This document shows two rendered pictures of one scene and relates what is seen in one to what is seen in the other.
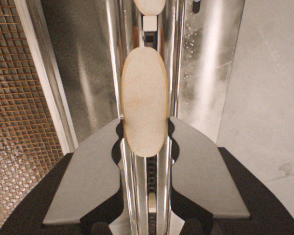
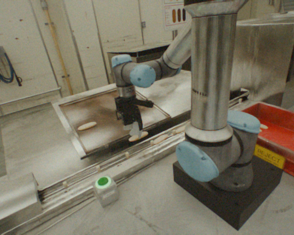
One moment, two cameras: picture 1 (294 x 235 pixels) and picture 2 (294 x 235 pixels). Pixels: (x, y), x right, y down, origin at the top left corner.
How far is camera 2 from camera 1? 0.87 m
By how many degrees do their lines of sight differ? 78
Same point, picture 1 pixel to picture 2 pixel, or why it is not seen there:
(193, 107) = (142, 155)
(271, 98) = (157, 178)
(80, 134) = (115, 151)
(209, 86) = (149, 154)
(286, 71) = (166, 175)
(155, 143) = (133, 138)
